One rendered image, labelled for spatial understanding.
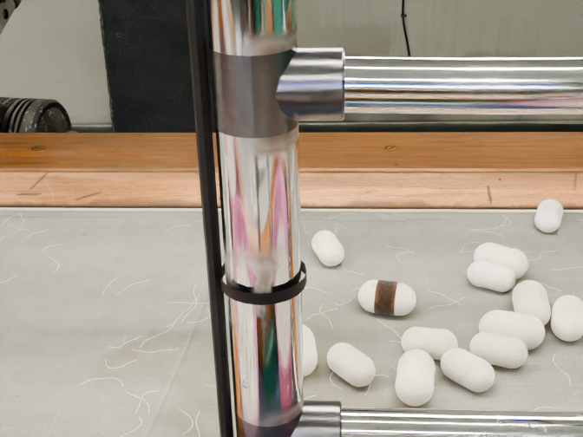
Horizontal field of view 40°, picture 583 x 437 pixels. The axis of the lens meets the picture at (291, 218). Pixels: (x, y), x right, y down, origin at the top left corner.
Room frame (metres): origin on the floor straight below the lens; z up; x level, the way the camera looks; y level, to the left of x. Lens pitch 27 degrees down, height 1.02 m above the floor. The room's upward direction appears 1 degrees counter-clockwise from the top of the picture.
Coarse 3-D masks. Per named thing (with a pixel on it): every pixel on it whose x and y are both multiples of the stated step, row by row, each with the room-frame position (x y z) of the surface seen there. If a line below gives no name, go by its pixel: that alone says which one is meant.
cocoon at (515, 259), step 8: (480, 248) 0.47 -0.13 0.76; (488, 248) 0.47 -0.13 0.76; (496, 248) 0.47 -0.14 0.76; (504, 248) 0.47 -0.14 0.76; (512, 248) 0.47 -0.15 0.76; (480, 256) 0.47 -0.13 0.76; (488, 256) 0.47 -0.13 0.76; (496, 256) 0.46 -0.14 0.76; (504, 256) 0.46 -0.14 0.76; (512, 256) 0.46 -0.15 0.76; (520, 256) 0.46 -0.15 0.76; (504, 264) 0.46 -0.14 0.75; (512, 264) 0.46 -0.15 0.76; (520, 264) 0.46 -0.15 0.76; (520, 272) 0.45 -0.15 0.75
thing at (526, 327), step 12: (492, 312) 0.39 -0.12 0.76; (504, 312) 0.39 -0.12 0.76; (516, 312) 0.39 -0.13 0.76; (480, 324) 0.39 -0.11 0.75; (492, 324) 0.38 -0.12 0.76; (504, 324) 0.38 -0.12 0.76; (516, 324) 0.38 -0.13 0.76; (528, 324) 0.38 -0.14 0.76; (540, 324) 0.38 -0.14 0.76; (516, 336) 0.38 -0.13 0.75; (528, 336) 0.38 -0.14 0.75; (540, 336) 0.38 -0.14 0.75; (528, 348) 0.38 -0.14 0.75
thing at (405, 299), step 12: (360, 288) 0.43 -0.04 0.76; (372, 288) 0.42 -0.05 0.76; (396, 288) 0.42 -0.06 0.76; (408, 288) 0.42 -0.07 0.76; (360, 300) 0.42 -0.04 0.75; (372, 300) 0.42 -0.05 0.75; (396, 300) 0.42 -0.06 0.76; (408, 300) 0.42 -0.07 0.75; (372, 312) 0.42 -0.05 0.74; (396, 312) 0.41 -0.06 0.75; (408, 312) 0.42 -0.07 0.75
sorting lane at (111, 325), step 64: (0, 256) 0.51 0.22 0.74; (64, 256) 0.51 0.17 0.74; (128, 256) 0.51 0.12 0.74; (192, 256) 0.51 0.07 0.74; (384, 256) 0.50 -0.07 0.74; (448, 256) 0.50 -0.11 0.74; (576, 256) 0.49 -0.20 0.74; (0, 320) 0.43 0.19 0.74; (64, 320) 0.43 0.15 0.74; (128, 320) 0.42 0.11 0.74; (192, 320) 0.42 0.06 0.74; (320, 320) 0.42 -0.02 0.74; (384, 320) 0.42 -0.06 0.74; (448, 320) 0.42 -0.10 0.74; (0, 384) 0.36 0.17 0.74; (64, 384) 0.36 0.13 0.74; (128, 384) 0.36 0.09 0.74; (192, 384) 0.36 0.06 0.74; (320, 384) 0.35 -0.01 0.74; (384, 384) 0.35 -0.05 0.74; (448, 384) 0.35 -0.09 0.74; (512, 384) 0.35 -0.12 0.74; (576, 384) 0.35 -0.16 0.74
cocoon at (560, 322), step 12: (564, 300) 0.41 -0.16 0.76; (576, 300) 0.40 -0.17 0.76; (552, 312) 0.40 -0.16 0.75; (564, 312) 0.39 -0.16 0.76; (576, 312) 0.39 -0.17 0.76; (552, 324) 0.39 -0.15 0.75; (564, 324) 0.39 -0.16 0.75; (576, 324) 0.38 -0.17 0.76; (564, 336) 0.38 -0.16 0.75; (576, 336) 0.38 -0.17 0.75
